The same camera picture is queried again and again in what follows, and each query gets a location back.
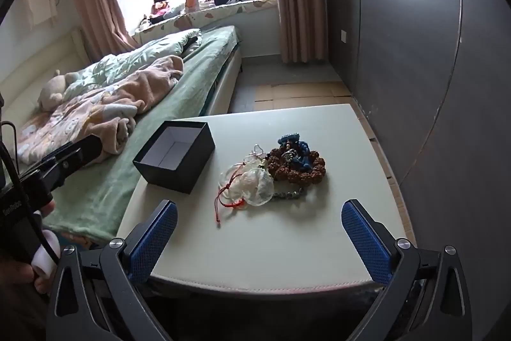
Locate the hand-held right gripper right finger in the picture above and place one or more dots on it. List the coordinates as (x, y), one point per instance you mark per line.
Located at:
(367, 245)

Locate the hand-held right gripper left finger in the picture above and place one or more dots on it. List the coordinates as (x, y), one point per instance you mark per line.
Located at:
(155, 241)

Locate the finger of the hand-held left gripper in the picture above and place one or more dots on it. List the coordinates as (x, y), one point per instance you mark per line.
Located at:
(72, 159)

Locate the black gift box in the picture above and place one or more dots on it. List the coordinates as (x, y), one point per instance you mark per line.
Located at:
(187, 173)

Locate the clear plastic pouch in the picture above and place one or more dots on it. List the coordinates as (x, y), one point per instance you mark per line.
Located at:
(257, 185)

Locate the person's left hand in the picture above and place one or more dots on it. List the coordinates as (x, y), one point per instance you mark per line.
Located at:
(44, 210)

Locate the beige plush toy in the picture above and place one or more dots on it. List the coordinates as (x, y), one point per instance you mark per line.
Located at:
(54, 89)

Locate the pink fleece blanket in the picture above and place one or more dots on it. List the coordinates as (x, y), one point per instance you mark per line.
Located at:
(119, 101)

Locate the white table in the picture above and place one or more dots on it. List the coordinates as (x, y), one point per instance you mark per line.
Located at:
(259, 283)

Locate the light green duvet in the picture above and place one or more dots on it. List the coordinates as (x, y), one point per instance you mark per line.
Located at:
(131, 57)

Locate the green bedsheet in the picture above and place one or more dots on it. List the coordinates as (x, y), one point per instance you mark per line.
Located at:
(191, 73)

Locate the pink stuffed toy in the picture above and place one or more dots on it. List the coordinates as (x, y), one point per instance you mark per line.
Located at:
(159, 7)

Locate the white framed bed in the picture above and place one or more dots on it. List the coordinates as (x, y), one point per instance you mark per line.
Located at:
(227, 77)

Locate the orange box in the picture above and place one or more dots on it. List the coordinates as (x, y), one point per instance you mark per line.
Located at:
(192, 1)

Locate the dark grey wardrobe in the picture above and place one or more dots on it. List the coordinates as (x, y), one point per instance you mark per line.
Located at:
(399, 45)

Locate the patterned window seat cushion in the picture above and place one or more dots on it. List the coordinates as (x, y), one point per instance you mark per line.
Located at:
(223, 11)

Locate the white wall socket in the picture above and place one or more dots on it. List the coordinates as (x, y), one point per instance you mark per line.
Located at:
(343, 36)

